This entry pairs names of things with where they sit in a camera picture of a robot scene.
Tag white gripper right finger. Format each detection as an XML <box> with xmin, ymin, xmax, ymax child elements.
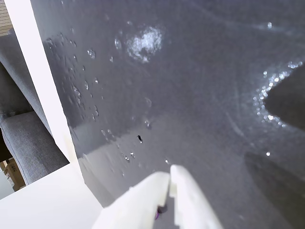
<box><xmin>169</xmin><ymin>164</ymin><xmax>224</xmax><ymax>229</ymax></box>

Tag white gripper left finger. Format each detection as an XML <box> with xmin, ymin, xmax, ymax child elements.
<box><xmin>91</xmin><ymin>172</ymin><xmax>170</xmax><ymax>229</ymax></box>

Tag black glossy table mat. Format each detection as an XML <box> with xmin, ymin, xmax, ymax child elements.
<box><xmin>30</xmin><ymin>0</ymin><xmax>305</xmax><ymax>229</ymax></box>

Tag brown cardboard box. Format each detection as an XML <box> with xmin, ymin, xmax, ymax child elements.
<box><xmin>0</xmin><ymin>158</ymin><xmax>26</xmax><ymax>192</ymax></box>

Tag grey fabric chair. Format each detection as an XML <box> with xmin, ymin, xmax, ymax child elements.
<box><xmin>0</xmin><ymin>28</ymin><xmax>71</xmax><ymax>186</ymax></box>

